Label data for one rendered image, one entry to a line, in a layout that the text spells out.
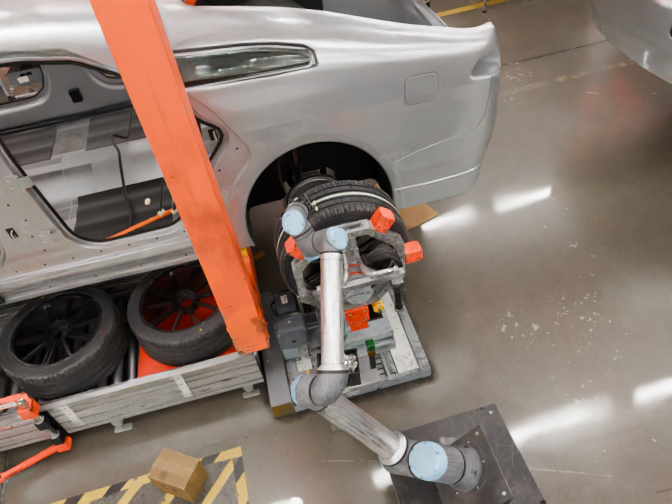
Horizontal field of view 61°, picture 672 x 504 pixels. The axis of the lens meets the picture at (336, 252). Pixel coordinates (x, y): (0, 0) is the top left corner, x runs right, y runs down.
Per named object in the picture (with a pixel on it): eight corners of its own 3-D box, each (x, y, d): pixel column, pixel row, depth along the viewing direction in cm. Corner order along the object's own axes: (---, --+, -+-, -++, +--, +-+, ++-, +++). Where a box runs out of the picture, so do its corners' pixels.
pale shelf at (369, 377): (372, 355, 291) (371, 352, 289) (381, 383, 279) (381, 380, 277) (290, 377, 287) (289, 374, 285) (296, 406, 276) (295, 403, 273)
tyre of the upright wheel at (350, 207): (406, 173, 280) (273, 184, 266) (422, 203, 264) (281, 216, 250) (388, 267, 326) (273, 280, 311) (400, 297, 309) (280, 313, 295)
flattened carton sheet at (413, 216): (394, 178, 452) (394, 174, 450) (438, 215, 417) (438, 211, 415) (363, 194, 443) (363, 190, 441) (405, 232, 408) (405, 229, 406)
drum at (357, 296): (363, 269, 284) (360, 250, 274) (374, 301, 269) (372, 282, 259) (335, 276, 283) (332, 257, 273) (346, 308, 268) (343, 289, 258)
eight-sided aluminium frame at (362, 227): (403, 286, 300) (399, 209, 261) (407, 295, 295) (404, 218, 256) (303, 312, 295) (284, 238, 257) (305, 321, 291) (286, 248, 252)
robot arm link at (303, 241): (320, 260, 224) (304, 234, 220) (302, 264, 232) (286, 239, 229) (334, 247, 229) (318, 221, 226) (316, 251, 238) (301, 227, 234)
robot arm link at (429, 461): (462, 487, 231) (435, 482, 221) (429, 480, 244) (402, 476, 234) (465, 447, 236) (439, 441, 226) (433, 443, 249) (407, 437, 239)
